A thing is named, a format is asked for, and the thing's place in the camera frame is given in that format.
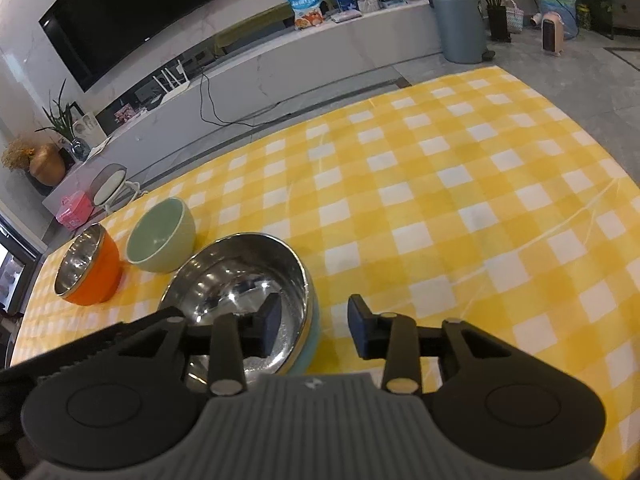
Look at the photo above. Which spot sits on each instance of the blue snack bag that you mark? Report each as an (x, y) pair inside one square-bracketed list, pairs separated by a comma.
[(305, 10)]

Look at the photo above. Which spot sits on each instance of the white marble television cabinet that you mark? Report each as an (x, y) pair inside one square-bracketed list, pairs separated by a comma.
[(300, 50)]

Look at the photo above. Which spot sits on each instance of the black wall television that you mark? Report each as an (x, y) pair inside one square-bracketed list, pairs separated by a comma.
[(140, 10)]

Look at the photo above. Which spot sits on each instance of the yellow checked tablecloth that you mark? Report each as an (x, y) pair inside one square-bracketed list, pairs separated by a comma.
[(425, 185)]

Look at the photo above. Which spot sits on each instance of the blue steel bowl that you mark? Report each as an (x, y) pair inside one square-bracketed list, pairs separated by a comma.
[(235, 270)]

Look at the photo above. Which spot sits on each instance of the white hair dryer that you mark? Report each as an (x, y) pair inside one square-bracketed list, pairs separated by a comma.
[(535, 19)]

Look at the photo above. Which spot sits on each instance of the orange steel bowl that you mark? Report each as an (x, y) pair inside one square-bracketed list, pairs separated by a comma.
[(102, 280)]

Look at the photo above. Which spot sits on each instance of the pink photo card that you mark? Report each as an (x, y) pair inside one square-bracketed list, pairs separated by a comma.
[(125, 115)]

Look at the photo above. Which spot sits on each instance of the woven basket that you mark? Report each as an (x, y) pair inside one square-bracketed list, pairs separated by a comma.
[(514, 20)]

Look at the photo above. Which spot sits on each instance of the white router with antennas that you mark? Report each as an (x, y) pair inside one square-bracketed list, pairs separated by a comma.
[(175, 92)]

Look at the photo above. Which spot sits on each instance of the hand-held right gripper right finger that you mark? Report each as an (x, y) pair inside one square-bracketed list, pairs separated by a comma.
[(357, 327)]

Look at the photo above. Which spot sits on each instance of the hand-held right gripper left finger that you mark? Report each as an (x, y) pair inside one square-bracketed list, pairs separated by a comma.
[(270, 325)]

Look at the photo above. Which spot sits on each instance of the white framed picture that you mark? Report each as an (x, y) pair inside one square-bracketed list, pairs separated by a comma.
[(87, 127)]

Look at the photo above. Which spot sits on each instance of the dried yellow flowers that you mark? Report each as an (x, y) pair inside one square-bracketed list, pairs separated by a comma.
[(17, 152)]

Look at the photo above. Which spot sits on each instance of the grey-blue trash bin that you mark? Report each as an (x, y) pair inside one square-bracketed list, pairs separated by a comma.
[(457, 25)]

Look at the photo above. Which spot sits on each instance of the dark framed glass door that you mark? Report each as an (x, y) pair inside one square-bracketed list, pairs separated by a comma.
[(20, 260)]

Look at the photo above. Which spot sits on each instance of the green ceramic bowl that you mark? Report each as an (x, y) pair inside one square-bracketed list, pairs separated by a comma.
[(165, 255)]

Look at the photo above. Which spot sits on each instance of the clear-backed white stool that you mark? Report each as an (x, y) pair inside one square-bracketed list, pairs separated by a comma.
[(107, 185)]

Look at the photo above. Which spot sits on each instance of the golden round vase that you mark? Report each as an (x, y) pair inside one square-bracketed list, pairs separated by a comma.
[(47, 167)]

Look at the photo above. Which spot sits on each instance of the green plant in blue vase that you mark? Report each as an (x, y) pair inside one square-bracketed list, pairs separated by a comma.
[(80, 150)]

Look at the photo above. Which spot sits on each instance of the pink plastic case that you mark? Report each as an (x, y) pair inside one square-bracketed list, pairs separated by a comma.
[(75, 212)]

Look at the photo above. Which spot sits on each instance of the pink space heater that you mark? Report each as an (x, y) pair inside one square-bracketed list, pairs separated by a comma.
[(554, 35)]

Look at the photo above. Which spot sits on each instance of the long-leaf plant in black pot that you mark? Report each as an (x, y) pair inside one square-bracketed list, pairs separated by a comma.
[(497, 22)]

